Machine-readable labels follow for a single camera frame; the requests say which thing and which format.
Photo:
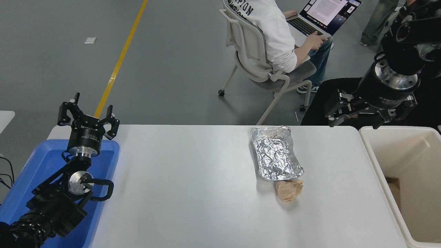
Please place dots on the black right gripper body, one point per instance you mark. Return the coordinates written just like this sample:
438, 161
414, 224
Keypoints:
382, 98

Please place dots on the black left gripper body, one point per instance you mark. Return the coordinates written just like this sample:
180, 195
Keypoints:
84, 137

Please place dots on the foil tray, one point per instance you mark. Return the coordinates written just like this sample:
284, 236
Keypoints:
275, 153

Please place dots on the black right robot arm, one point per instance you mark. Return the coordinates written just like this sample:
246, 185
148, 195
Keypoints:
406, 51

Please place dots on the person's right hand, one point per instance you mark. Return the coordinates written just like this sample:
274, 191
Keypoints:
315, 40

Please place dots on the person's left hand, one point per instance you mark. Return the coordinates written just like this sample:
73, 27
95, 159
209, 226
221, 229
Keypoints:
290, 14

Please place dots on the person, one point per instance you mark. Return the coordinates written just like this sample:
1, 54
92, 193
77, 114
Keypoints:
327, 86
272, 31
379, 20

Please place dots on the large pale bin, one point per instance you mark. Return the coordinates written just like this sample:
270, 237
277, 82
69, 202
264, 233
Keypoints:
413, 162

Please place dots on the blue plastic tray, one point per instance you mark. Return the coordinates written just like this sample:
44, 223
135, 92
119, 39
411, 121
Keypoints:
38, 168

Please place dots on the white table corner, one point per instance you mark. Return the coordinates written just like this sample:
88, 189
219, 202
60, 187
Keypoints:
5, 119

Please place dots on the small white paper scrap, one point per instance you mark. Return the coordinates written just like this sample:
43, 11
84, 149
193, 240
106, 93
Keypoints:
90, 40

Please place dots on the silver laptop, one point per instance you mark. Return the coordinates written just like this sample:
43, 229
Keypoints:
327, 12

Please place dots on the crumpled tan paper ball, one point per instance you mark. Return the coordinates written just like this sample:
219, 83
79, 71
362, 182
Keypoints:
288, 190

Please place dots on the white office chair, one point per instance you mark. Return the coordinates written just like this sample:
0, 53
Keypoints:
248, 44

